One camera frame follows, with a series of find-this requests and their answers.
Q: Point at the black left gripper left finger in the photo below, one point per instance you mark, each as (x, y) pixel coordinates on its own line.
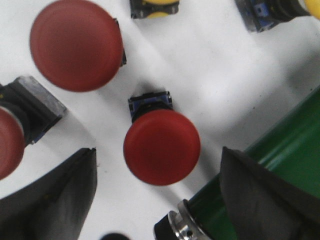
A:
(55, 206)

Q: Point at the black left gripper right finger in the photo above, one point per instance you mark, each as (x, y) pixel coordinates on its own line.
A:
(261, 205)

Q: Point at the central red mushroom button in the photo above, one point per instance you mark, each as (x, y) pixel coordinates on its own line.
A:
(162, 146)

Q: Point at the black button bottom edge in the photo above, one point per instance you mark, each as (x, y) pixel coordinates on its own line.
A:
(114, 236)

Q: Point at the green conveyor belt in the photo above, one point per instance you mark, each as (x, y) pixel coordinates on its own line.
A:
(291, 150)

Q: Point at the silver conveyor end roller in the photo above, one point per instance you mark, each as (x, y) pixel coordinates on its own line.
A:
(179, 225)

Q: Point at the tipped red mushroom button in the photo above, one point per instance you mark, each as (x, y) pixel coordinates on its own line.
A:
(27, 111)

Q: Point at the large red mushroom button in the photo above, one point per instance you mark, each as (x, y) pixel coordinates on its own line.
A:
(76, 45)

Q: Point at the tipped yellow button top right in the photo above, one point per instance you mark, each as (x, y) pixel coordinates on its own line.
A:
(262, 15)

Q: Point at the yellow button top centre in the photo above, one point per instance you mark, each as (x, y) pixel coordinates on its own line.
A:
(142, 9)

